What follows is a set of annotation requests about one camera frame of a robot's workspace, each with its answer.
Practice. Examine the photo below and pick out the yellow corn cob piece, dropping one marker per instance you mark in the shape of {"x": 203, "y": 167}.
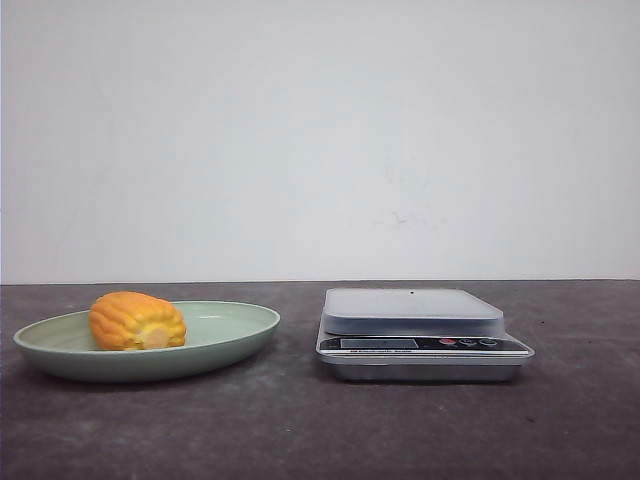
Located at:
{"x": 125, "y": 320}

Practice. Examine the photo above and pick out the silver digital kitchen scale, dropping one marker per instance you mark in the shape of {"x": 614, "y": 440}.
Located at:
{"x": 416, "y": 335}

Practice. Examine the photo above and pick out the light green plate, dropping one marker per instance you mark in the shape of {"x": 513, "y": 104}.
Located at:
{"x": 219, "y": 334}

